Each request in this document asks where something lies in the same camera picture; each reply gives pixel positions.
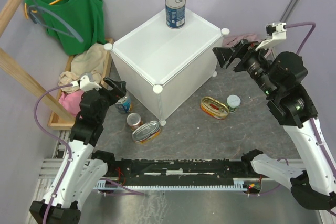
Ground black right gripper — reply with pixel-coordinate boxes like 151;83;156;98
213;39;278;98

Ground blue white label can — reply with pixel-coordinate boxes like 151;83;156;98
114;95;132;114

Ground tall blue label can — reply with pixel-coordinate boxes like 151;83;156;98
165;0;186;29

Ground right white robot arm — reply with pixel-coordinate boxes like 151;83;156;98
213;40;335;212

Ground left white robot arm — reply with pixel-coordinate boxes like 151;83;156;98
29;74;127;223

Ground mauve crumpled cloth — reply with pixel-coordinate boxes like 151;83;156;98
222;34;262;48

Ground pink crumpled cloth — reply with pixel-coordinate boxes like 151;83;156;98
59;90;84;116

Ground beige crumpled cloth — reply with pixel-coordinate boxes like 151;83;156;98
58;43;107;86

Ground small pink label can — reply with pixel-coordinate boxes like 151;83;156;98
127;113;143;131

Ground white lid green jar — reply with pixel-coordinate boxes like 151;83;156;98
226;94;241;113

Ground red oval sardine tin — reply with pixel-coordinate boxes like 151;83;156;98
200;97;229;120

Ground silver oval fish tin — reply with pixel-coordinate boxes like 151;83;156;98
132;121;161;144

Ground white cube cabinet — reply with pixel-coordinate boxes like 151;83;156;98
105;10;223;125

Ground wooden diagonal beam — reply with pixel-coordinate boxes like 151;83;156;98
1;48;75;123

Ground grey blue hanger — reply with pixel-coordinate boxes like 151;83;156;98
16;0;84;43

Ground green tank top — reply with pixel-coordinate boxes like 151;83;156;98
25;0;106;56

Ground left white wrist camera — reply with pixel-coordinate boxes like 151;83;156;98
71;72;102;92

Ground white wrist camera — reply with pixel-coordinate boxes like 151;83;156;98
71;72;102;92
255;22;287;51

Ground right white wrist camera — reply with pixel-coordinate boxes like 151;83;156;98
255;22;287;51

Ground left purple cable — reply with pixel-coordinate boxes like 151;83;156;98
33;83;145;224

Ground wooden tray frame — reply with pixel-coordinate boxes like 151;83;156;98
56;43;112;116

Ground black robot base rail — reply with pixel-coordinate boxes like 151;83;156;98
105;159;260;187

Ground white slotted cable duct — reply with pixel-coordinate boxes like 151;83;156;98
91;178;250;191

